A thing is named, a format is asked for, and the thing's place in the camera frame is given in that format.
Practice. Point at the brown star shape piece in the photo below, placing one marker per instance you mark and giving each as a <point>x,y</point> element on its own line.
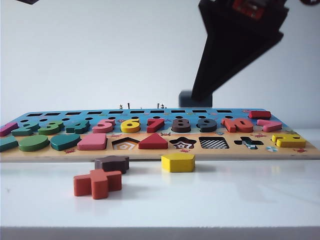
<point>112,165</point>

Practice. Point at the dark blue square block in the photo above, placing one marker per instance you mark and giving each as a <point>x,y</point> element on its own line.
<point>185,98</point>

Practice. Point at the yellow math sign piece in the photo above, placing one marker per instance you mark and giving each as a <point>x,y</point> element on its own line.
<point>290,143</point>

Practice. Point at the brown number eight piece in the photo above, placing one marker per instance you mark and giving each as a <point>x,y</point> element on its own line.
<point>181,129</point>

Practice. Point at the pink rectangle shape piece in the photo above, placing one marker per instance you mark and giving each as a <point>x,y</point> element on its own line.
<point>92,142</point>

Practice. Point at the red number seven piece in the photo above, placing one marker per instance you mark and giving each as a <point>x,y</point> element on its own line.
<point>152,127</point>

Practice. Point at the yellow pentagon shape piece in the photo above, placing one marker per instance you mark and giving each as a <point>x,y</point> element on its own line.
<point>177,162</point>

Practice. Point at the teal round block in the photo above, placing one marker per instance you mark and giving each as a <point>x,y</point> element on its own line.
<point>63,143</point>

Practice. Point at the dark blue number nine piece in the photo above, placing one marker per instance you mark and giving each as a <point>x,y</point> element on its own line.
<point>208,128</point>

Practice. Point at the teal number four piece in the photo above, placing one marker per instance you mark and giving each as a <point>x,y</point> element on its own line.
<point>80,128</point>

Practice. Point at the red minus sign piece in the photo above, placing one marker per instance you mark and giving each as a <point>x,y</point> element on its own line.
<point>260,115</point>

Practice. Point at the orange cross shape piece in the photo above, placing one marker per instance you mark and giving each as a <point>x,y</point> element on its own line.
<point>100,186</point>

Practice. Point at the green oval shape piece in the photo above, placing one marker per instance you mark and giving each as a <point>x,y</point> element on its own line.
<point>33,143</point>

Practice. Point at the black red right gripper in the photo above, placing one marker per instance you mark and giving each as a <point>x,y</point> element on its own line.
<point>247,7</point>

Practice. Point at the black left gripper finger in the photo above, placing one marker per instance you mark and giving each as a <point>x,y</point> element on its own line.
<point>32,1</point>
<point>23,1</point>

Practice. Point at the teal diamond shape piece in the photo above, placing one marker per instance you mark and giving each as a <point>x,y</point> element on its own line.
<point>7,145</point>

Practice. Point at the pink math sign piece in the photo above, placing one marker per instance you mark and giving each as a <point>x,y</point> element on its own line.
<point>268,127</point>

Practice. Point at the orange number ten piece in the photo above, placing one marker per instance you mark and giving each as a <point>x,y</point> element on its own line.
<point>230,126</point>

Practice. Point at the teal number two piece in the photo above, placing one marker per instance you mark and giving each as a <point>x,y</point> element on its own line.
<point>22,131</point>

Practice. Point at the green number three piece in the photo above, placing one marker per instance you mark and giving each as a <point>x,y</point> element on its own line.
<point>50,128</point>

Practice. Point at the red triangle shape piece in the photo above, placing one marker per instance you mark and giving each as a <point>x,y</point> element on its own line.
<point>153,143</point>

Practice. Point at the yellow number six piece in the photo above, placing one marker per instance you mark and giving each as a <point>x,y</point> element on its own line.
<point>130,129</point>

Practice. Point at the magenta number one piece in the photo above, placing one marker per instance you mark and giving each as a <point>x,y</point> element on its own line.
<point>7,128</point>

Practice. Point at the pink number five piece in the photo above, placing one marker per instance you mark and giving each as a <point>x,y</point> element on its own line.
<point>102,128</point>

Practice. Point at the colourful wooden puzzle board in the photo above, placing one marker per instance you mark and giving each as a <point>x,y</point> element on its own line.
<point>220,153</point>

